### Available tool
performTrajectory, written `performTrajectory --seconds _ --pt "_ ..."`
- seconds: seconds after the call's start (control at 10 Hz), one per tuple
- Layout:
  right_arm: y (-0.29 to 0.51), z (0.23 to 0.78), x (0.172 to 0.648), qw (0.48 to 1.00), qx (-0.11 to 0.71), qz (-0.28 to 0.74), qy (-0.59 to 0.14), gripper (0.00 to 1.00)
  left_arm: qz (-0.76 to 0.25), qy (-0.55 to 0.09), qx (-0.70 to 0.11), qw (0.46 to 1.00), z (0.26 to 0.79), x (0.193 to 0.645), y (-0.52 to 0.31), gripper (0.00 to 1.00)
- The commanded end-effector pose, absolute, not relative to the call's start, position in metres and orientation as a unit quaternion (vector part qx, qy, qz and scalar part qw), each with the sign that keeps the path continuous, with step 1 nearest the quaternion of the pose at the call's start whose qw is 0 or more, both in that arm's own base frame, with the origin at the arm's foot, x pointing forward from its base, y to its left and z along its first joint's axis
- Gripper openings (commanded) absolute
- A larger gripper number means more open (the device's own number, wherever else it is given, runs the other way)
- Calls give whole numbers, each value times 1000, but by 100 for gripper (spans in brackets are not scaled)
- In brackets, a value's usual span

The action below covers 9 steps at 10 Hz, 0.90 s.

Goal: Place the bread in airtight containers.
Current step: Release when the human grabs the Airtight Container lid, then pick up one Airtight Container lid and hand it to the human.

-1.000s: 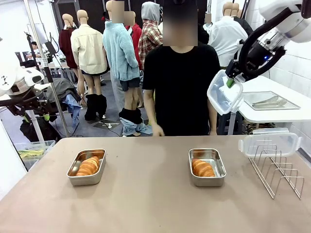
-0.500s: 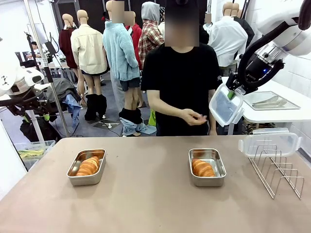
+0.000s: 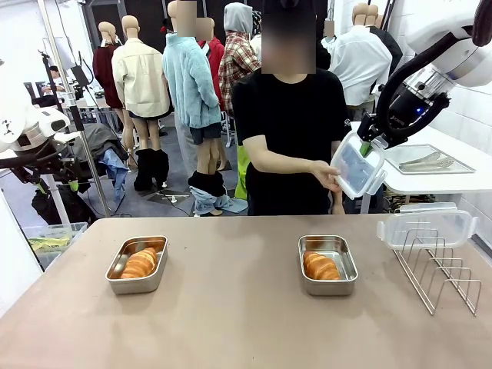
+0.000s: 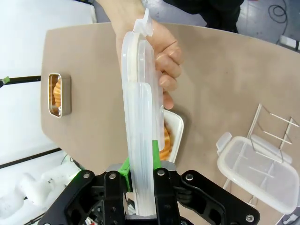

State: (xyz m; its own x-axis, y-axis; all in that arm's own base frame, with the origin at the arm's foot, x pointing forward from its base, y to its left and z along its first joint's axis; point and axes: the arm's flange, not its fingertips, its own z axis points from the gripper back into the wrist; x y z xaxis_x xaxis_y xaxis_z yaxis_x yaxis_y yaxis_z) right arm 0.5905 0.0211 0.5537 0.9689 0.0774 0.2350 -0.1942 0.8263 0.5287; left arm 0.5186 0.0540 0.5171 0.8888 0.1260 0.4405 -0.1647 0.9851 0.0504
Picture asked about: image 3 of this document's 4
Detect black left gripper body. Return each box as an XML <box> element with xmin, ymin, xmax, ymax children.
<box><xmin>32</xmin><ymin>153</ymin><xmax>78</xmax><ymax>182</ymax></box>

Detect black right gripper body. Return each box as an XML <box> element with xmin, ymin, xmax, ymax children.
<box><xmin>368</xmin><ymin>78</ymin><xmax>449</xmax><ymax>150</ymax></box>

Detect clear plastic clip lid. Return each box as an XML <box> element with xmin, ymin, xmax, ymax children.
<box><xmin>331</xmin><ymin>131</ymin><xmax>388</xmax><ymax>200</ymax></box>
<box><xmin>377</xmin><ymin>209</ymin><xmax>480</xmax><ymax>251</ymax></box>

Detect steel tongs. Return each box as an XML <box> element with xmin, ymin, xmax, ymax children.
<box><xmin>398</xmin><ymin>151</ymin><xmax>455</xmax><ymax>172</ymax></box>

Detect perforated steel tray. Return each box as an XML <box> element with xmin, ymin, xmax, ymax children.
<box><xmin>383</xmin><ymin>143</ymin><xmax>477</xmax><ymax>176</ymax></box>

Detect golden croissant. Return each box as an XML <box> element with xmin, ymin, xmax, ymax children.
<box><xmin>120</xmin><ymin>247</ymin><xmax>159</xmax><ymax>280</ymax></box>
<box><xmin>303</xmin><ymin>251</ymin><xmax>341</xmax><ymax>281</ymax></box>

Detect rectangular steel food container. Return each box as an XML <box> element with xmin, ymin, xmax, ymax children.
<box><xmin>298</xmin><ymin>234</ymin><xmax>359</xmax><ymax>297</ymax></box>
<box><xmin>105</xmin><ymin>234</ymin><xmax>169</xmax><ymax>296</ymax></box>

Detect person's right forearm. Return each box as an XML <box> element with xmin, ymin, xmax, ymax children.
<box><xmin>248</xmin><ymin>148</ymin><xmax>318</xmax><ymax>181</ymax></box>

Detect person's right hand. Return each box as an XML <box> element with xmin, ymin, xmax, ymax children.
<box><xmin>310</xmin><ymin>160</ymin><xmax>341</xmax><ymax>192</ymax></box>

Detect black bag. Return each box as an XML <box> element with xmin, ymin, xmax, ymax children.
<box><xmin>31</xmin><ymin>183</ymin><xmax>99</xmax><ymax>227</ymax></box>

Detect clear storage bin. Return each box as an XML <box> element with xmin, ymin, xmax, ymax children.
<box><xmin>22</xmin><ymin>221</ymin><xmax>88</xmax><ymax>271</ymax></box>

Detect light blue shirt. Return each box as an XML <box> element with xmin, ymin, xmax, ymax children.
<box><xmin>98</xmin><ymin>148</ymin><xmax>130</xmax><ymax>203</ymax></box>

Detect grey clothes pile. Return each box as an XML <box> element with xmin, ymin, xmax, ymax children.
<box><xmin>71</xmin><ymin>122</ymin><xmax>130</xmax><ymax>170</ymax></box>

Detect yellow-green cloth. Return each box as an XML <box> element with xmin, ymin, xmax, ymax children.
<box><xmin>28</xmin><ymin>236</ymin><xmax>72</xmax><ymax>251</ymax></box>

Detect mannequin in black jacket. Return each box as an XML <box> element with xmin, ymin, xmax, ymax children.
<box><xmin>367</xmin><ymin>3</ymin><xmax>404</xmax><ymax>74</ymax></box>

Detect mannequin in white shirt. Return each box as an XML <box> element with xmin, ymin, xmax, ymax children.
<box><xmin>329</xmin><ymin>2</ymin><xmax>394</xmax><ymax>107</ymax></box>

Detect white fabric screen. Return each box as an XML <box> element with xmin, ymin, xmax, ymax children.
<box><xmin>0</xmin><ymin>188</ymin><xmax>44</xmax><ymax>318</ymax></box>

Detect person in black t-shirt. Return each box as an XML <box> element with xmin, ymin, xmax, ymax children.
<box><xmin>231</xmin><ymin>0</ymin><xmax>351</xmax><ymax>216</ymax></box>

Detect clear plastic box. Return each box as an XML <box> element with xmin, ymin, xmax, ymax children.
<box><xmin>398</xmin><ymin>201</ymin><xmax>459</xmax><ymax>214</ymax></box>

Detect seated person in white shirt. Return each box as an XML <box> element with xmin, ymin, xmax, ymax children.
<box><xmin>40</xmin><ymin>65</ymin><xmax>66</xmax><ymax>97</ymax></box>

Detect black tripod stand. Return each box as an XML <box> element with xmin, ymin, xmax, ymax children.
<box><xmin>37</xmin><ymin>49</ymin><xmax>72</xmax><ymax>135</ymax></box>

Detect black screen on stand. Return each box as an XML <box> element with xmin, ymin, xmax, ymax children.
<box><xmin>70</xmin><ymin>64</ymin><xmax>90</xmax><ymax>88</ymax></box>

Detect mannequin in black coat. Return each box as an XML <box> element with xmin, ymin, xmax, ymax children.
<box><xmin>314</xmin><ymin>38</ymin><xmax>332</xmax><ymax>72</ymax></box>

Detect mannequin in maroon sweater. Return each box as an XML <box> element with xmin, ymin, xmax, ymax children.
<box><xmin>91</xmin><ymin>21</ymin><xmax>130</xmax><ymax>162</ymax></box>

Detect mannequin in cream jacket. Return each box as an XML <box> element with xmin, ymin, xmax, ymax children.
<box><xmin>111</xmin><ymin>15</ymin><xmax>173</xmax><ymax>189</ymax></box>

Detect slanted silver pole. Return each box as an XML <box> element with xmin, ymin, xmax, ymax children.
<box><xmin>38</xmin><ymin>0</ymin><xmax>112</xmax><ymax>218</ymax></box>

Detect mannequin in plaid shirt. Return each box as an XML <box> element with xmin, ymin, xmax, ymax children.
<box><xmin>218</xmin><ymin>2</ymin><xmax>266</xmax><ymax>201</ymax></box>

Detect mannequin in blue fleece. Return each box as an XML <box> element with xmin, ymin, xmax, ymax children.
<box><xmin>161</xmin><ymin>0</ymin><xmax>250</xmax><ymax>217</ymax></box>

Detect mannequin in red jacket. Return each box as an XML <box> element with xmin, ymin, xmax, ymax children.
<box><xmin>195</xmin><ymin>17</ymin><xmax>228</xmax><ymax>112</ymax></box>

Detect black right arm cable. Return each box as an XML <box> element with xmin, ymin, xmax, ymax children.
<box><xmin>374</xmin><ymin>0</ymin><xmax>492</xmax><ymax>149</ymax></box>

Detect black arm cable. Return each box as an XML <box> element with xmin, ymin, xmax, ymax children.
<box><xmin>374</xmin><ymin>0</ymin><xmax>492</xmax><ymax>149</ymax></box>
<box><xmin>0</xmin><ymin>151</ymin><xmax>66</xmax><ymax>171</ymax></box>

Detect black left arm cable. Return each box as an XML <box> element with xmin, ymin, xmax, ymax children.
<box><xmin>0</xmin><ymin>151</ymin><xmax>66</xmax><ymax>171</ymax></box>

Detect steel wire rack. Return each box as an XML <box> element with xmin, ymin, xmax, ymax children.
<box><xmin>394</xmin><ymin>228</ymin><xmax>484</xmax><ymax>317</ymax></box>

